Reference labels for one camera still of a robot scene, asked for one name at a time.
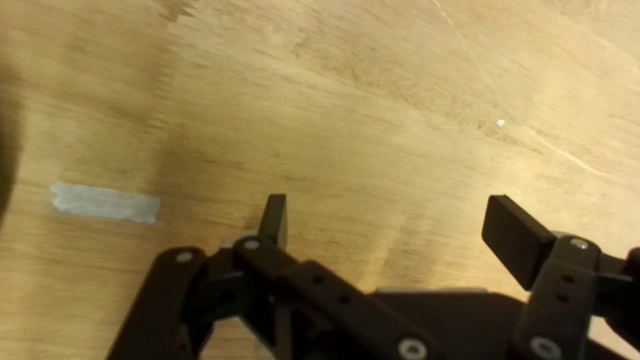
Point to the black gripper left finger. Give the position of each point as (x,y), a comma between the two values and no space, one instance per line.
(293,301)

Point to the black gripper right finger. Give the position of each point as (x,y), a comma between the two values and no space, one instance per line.
(561,281)

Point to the pale tape strip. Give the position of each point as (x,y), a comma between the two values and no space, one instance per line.
(102,202)

